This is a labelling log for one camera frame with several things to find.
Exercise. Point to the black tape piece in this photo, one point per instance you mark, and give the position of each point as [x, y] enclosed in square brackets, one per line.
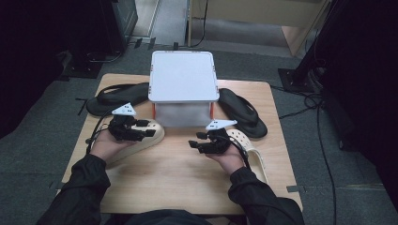
[151, 43]
[138, 43]

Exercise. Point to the beige clog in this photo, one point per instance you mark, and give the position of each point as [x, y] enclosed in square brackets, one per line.
[255, 156]
[153, 139]

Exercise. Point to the black flip-flop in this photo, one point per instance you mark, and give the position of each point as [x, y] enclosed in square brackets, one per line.
[242, 112]
[122, 95]

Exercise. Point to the person's right hand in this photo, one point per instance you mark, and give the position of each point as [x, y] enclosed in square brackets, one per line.
[231, 161]

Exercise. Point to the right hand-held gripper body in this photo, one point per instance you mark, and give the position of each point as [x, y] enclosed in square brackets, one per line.
[217, 142]

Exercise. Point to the black metal stand with base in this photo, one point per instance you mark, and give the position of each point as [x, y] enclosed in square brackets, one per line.
[300, 72]

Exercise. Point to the black cabinet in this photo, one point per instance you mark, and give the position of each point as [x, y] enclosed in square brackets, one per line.
[106, 25]

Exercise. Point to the person's dark clothed body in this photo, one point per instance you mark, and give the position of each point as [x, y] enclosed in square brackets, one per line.
[169, 218]

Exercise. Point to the grey floor tape strip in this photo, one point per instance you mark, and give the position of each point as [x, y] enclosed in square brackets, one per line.
[295, 188]

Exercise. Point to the person's left hand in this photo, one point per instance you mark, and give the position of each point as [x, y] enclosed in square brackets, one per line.
[106, 146]

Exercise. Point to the dark curtain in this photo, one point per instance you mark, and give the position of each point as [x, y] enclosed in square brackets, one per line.
[28, 56]
[363, 78]

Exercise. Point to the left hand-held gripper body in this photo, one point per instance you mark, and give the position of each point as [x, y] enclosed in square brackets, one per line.
[123, 128]

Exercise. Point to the white two-tier shoe rack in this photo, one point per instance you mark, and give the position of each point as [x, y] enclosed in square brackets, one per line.
[183, 75]

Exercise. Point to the light wooden cabinet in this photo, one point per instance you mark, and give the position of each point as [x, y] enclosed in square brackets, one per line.
[266, 12]

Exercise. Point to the black flat stand base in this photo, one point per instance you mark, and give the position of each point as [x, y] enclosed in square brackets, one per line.
[83, 68]

